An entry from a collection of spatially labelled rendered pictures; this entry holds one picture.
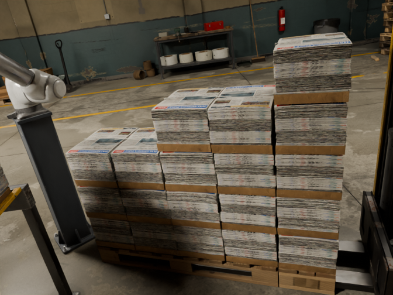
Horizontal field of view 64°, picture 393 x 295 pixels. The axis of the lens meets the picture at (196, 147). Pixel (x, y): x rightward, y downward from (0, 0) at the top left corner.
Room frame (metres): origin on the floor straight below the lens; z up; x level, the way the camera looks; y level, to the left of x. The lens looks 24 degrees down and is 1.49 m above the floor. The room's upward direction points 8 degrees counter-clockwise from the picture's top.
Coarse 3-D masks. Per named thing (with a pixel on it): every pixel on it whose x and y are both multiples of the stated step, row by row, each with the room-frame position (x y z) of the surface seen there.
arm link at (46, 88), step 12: (0, 60) 1.64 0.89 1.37; (12, 60) 1.71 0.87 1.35; (0, 72) 1.66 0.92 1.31; (12, 72) 1.69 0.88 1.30; (24, 72) 1.74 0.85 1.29; (36, 72) 1.81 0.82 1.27; (24, 84) 1.75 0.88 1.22; (36, 84) 1.76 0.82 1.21; (48, 84) 1.79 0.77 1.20; (60, 84) 1.84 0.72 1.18; (36, 96) 1.78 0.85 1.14; (48, 96) 1.79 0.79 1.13; (60, 96) 1.82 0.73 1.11
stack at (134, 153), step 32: (128, 128) 1.91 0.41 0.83; (96, 160) 1.59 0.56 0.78; (128, 160) 1.53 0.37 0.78; (160, 160) 1.47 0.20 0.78; (192, 160) 1.40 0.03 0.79; (224, 160) 1.35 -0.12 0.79; (256, 160) 1.29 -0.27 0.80; (96, 192) 1.62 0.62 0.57; (128, 192) 1.54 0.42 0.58; (160, 192) 1.47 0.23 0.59; (192, 192) 1.41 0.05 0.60; (96, 224) 1.65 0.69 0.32; (128, 224) 1.57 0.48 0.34; (160, 224) 1.49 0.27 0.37; (256, 224) 1.30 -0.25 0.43; (160, 256) 1.50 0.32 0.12; (224, 256) 1.37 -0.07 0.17; (256, 256) 1.30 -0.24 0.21
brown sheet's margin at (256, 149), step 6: (216, 150) 1.35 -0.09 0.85; (222, 150) 1.34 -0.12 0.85; (228, 150) 1.33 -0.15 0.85; (234, 150) 1.32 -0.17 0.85; (240, 150) 1.31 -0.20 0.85; (246, 150) 1.30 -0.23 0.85; (252, 150) 1.29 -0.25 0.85; (258, 150) 1.28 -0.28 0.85; (264, 150) 1.27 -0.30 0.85; (270, 150) 1.26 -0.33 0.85
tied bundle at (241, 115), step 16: (224, 96) 1.52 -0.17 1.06; (240, 96) 1.48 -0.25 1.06; (256, 96) 1.45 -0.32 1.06; (272, 96) 1.41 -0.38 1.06; (208, 112) 1.36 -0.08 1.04; (224, 112) 1.34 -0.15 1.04; (240, 112) 1.31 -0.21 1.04; (256, 112) 1.28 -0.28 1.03; (272, 112) 1.31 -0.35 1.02; (224, 128) 1.34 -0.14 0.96; (240, 128) 1.31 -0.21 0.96; (256, 128) 1.29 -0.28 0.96; (272, 128) 1.28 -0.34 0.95; (224, 144) 1.34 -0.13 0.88; (240, 144) 1.31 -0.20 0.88; (256, 144) 1.29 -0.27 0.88; (272, 144) 1.29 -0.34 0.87
